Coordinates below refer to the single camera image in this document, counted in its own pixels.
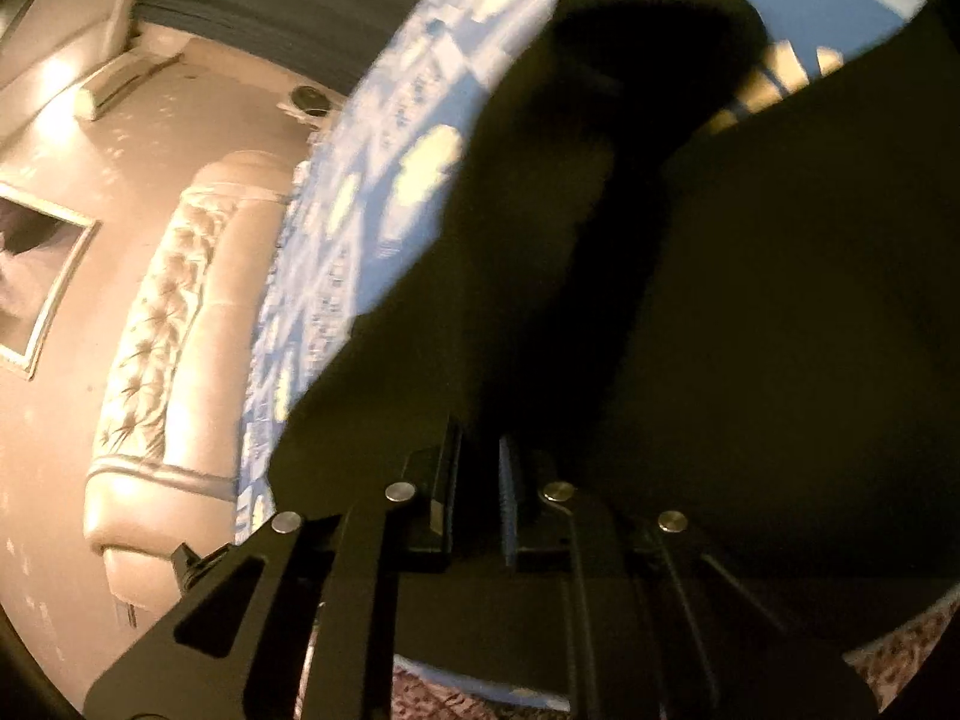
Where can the cream tufted headboard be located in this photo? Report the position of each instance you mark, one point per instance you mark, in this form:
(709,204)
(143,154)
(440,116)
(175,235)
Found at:
(164,471)

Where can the white wall air conditioner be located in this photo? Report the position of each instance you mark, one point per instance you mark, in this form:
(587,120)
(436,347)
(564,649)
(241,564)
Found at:
(111,82)

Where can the blue patterned bed sheet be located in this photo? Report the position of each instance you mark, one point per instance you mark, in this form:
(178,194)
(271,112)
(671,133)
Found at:
(367,202)

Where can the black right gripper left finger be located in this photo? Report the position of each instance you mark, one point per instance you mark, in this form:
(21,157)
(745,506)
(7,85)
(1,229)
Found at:
(296,622)

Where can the black pants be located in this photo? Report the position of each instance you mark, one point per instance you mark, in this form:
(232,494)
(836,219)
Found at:
(756,327)

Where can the framed wall picture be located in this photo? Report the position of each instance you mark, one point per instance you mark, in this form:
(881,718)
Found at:
(42,244)

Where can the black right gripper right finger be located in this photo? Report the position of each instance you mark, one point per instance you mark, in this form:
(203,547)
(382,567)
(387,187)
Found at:
(654,626)

